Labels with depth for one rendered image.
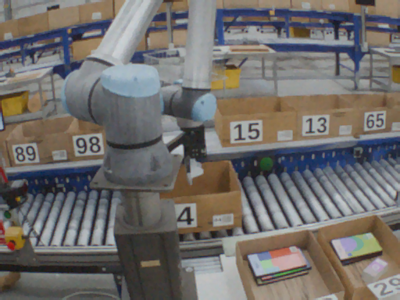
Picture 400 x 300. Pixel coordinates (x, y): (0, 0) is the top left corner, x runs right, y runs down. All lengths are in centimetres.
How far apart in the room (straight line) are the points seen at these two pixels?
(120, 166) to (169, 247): 27
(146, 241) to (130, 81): 43
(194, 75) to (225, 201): 56
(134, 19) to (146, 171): 46
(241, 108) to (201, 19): 115
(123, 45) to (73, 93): 20
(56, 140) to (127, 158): 111
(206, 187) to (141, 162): 91
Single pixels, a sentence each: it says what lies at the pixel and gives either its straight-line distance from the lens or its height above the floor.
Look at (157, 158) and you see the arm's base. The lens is 102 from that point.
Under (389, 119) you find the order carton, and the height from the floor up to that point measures 97.
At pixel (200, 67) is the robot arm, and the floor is 144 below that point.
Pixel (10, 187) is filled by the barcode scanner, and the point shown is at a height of 108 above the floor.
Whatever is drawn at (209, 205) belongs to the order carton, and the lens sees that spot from 160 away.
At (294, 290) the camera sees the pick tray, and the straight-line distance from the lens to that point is 135.
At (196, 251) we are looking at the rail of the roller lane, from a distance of 161.
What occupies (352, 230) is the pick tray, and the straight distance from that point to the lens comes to 159.
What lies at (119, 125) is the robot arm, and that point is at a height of 137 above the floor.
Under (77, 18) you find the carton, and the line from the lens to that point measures 656.
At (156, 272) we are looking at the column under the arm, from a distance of 118.
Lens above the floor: 168
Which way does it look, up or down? 23 degrees down
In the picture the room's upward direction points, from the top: 4 degrees counter-clockwise
